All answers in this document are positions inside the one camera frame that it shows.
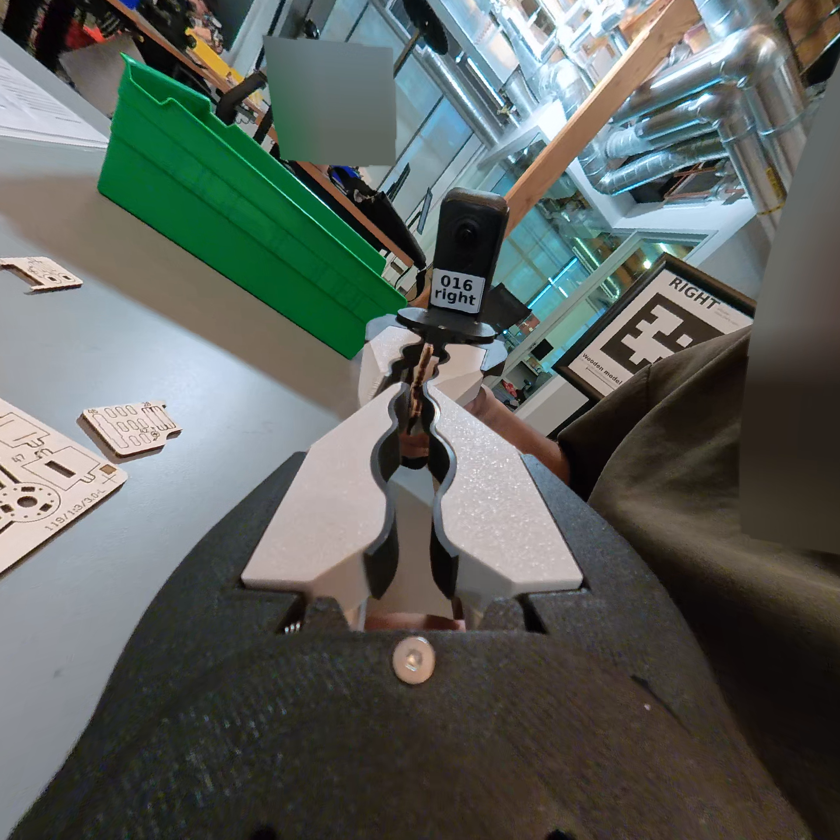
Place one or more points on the green plastic bin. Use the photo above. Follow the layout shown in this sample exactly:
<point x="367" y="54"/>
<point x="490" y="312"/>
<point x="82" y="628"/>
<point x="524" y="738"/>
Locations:
<point x="229" y="216"/>

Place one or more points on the wooden puzzle sheet rectangular window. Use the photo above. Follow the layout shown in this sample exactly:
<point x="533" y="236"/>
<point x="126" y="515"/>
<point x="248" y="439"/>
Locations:
<point x="39" y="485"/>

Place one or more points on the silver pipes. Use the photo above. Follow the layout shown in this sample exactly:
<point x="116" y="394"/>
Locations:
<point x="722" y="65"/>

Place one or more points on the silver ventilation duct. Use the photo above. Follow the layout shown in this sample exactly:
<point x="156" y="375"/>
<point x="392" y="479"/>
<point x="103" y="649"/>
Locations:
<point x="459" y="92"/>

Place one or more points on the small notched wooden piece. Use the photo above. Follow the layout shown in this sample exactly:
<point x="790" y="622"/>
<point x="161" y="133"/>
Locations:
<point x="46" y="275"/>

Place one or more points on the black disc on pole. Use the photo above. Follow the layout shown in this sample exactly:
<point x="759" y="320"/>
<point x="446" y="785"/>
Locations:
<point x="430" y="33"/>

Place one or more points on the wooden rail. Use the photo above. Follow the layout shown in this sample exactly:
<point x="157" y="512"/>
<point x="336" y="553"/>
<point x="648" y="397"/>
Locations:
<point x="590" y="111"/>

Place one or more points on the person's right hand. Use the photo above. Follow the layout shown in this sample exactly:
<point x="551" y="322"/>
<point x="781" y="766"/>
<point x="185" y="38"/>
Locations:
<point x="518" y="433"/>

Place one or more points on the small angled wooden link piece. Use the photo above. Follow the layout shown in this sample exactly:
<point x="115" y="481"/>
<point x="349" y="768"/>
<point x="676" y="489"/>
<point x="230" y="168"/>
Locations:
<point x="420" y="380"/>

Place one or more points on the wooden background table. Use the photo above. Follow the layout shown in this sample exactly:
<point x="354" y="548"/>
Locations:
<point x="315" y="172"/>

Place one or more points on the black bag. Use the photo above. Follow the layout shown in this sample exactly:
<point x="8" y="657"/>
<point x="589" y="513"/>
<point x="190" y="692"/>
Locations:
<point x="387" y="216"/>

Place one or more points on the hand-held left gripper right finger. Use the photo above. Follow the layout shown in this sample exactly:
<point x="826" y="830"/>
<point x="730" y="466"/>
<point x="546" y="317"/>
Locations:
<point x="512" y="518"/>

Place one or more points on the small slotted wooden piece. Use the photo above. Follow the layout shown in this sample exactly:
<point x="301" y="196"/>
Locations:
<point x="124" y="430"/>

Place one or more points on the papers in plastic sleeve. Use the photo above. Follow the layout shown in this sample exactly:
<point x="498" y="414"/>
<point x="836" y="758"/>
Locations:
<point x="33" y="105"/>

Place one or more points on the grey desk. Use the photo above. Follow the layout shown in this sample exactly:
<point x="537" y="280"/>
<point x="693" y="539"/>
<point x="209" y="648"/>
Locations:
<point x="164" y="341"/>

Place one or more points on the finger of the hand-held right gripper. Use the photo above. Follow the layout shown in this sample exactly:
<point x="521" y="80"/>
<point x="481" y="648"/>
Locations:
<point x="463" y="371"/>
<point x="380" y="354"/>

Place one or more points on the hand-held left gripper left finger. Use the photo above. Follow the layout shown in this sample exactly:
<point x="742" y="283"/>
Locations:
<point x="315" y="518"/>

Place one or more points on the framed patterned poster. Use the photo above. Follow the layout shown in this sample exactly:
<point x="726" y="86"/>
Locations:
<point x="656" y="328"/>

